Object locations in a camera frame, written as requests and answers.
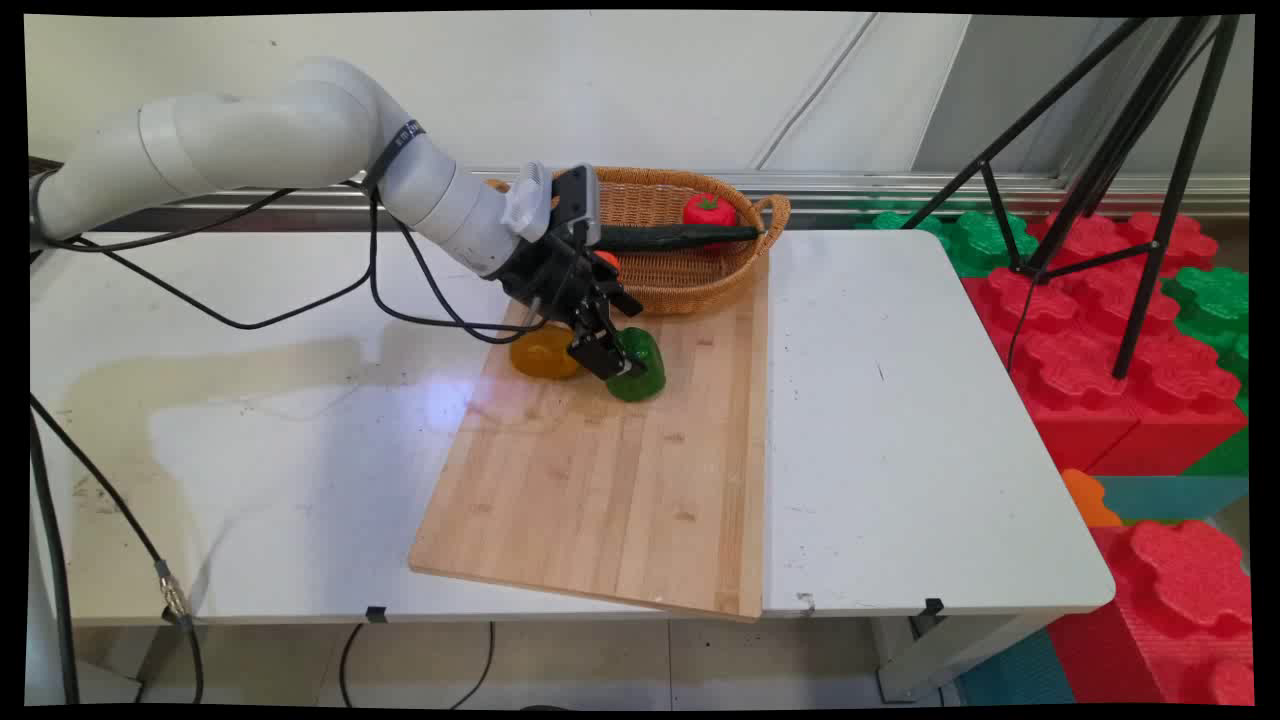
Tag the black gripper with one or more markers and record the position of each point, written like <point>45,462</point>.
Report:
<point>545,275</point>

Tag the dark green toy cucumber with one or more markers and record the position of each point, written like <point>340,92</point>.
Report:
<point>680,237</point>

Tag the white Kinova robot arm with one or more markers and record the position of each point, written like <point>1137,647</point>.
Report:
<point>250,135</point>

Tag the green toy bell pepper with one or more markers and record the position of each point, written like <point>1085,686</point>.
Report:
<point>650,360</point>

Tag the yellow toy bell pepper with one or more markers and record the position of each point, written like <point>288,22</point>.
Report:
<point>545,355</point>

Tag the orange toy vegetable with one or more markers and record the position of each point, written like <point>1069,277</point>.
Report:
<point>607,260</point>

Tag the woven wicker basket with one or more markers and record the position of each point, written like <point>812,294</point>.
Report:
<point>680,280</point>

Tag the wooden cutting board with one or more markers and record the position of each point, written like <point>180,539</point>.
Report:
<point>600,480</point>

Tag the red toy tomato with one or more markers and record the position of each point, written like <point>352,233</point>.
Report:
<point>708,210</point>

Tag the large red foam block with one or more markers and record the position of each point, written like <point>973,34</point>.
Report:
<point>1080,400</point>

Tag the orange foam piece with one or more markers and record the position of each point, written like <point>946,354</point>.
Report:
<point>1085,500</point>

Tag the teal foam mat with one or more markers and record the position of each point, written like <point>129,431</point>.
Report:
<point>1010,675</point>
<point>1170,497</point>

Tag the black tripod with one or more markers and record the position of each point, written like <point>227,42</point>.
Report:
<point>1138,120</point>

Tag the small green foam wedge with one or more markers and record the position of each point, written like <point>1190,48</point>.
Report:
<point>1225,460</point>

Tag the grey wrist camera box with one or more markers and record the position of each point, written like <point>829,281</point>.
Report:
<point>575,205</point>

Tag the aluminium window rail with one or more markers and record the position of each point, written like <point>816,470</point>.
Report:
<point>900,185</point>

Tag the white table leg frame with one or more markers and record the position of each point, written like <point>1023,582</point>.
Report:
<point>930,660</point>

